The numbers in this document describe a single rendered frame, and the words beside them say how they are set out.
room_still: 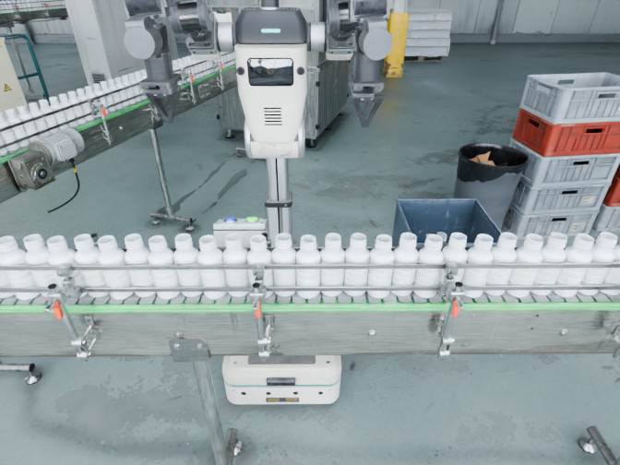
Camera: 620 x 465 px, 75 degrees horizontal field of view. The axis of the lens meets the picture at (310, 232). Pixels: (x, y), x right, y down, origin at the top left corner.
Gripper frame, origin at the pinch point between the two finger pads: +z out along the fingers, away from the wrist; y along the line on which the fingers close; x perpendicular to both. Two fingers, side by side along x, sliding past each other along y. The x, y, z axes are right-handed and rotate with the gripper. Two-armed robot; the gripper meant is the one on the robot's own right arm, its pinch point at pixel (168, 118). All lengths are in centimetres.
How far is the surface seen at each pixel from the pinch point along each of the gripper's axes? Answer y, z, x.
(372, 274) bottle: 16, 33, 48
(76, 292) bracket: 19.3, 35.9, -22.8
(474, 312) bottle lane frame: 19, 43, 74
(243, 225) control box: 0.9, 28.4, 15.2
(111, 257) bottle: 16.4, 28.0, -13.6
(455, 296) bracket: 25, 32, 65
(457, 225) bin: -46, 56, 93
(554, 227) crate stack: -162, 127, 217
